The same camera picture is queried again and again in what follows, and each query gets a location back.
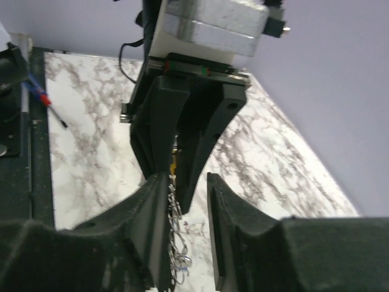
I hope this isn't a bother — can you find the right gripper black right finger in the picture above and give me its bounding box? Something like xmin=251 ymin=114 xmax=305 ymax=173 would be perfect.
xmin=206 ymin=172 xmax=282 ymax=291

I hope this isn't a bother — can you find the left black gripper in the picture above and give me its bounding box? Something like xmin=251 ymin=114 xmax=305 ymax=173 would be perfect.
xmin=120 ymin=53 xmax=251 ymax=214

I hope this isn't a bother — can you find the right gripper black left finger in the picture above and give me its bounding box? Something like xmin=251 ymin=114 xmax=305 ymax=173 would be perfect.
xmin=76 ymin=172 xmax=170 ymax=289

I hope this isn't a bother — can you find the yellow key tag with key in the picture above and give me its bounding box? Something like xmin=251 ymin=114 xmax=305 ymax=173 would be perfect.
xmin=170 ymin=156 xmax=176 ymax=177

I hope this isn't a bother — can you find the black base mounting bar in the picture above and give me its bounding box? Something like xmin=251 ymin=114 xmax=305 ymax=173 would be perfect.
xmin=0 ymin=42 xmax=55 ymax=229

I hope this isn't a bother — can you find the red blue screwdriver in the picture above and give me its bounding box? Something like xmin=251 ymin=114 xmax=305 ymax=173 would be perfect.
xmin=23 ymin=72 xmax=68 ymax=128

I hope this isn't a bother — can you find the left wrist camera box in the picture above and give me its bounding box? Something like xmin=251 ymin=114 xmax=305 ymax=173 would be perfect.
xmin=150 ymin=0 xmax=288 ymax=66

